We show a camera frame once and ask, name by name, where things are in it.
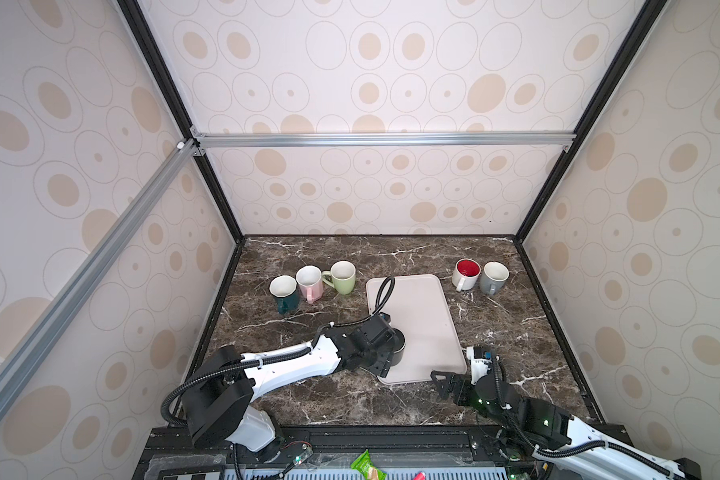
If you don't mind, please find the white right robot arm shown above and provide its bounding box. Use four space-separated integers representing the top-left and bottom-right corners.
430 347 701 479

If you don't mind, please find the white mug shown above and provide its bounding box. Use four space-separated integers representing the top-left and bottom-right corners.
451 259 481 292

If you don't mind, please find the black corner frame post right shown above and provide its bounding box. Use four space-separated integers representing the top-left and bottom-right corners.
515 0 669 245

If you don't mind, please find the aluminium rail back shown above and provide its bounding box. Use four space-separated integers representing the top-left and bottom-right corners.
179 130 576 152

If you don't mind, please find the aluminium rail left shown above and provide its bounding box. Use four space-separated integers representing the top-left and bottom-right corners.
0 138 199 421

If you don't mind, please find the beige plastic tray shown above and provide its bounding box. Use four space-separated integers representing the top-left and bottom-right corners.
379 274 467 385

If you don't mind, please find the light green mug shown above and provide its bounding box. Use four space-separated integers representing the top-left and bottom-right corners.
322 260 356 295

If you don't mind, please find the green snack packet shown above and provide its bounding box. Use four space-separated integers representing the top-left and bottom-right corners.
350 449 387 480

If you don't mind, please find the aluminium rail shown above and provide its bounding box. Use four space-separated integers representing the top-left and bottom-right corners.
179 130 576 152
0 138 199 421

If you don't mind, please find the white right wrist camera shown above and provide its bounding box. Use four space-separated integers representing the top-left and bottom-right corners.
466 346 496 385

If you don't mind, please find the dark green faceted mug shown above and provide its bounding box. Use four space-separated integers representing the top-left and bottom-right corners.
269 275 300 315

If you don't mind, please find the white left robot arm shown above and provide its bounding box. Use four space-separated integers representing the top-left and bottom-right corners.
160 276 405 453

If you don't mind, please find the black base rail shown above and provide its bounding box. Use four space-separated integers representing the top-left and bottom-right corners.
130 425 537 479

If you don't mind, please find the grey mug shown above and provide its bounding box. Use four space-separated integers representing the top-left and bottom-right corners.
479 261 510 296

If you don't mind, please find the pink faceted mug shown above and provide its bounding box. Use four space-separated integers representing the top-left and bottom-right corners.
296 265 324 304

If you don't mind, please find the black corner frame post left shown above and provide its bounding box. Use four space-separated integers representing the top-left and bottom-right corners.
116 0 245 243

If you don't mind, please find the black mug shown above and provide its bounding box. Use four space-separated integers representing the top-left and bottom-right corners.
390 329 406 366

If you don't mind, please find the black corner frame post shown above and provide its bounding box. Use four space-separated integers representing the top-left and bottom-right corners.
515 0 669 245
116 0 245 243

